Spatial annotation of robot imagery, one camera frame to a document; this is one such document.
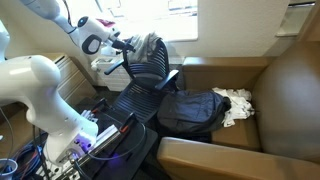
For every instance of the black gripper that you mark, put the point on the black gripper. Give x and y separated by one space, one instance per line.
123 45

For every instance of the gray cloth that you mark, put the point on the gray cloth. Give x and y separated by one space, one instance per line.
144 45

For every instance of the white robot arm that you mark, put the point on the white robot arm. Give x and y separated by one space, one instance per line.
33 81

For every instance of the black office chair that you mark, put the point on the black office chair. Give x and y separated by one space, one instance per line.
150 82

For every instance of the white crumpled cloth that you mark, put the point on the white crumpled cloth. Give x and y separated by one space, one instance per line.
241 107

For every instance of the wooden drawer cabinet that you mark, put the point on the wooden drawer cabinet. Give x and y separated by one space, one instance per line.
74 86

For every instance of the dark backpack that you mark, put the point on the dark backpack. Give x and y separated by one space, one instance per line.
193 112

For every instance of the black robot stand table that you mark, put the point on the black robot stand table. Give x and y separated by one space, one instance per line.
120 156

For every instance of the white cup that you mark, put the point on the white cup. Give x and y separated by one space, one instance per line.
7 168

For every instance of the brown armchair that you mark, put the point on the brown armchair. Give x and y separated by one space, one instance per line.
281 141

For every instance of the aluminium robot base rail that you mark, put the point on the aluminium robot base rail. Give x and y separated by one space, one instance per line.
71 138

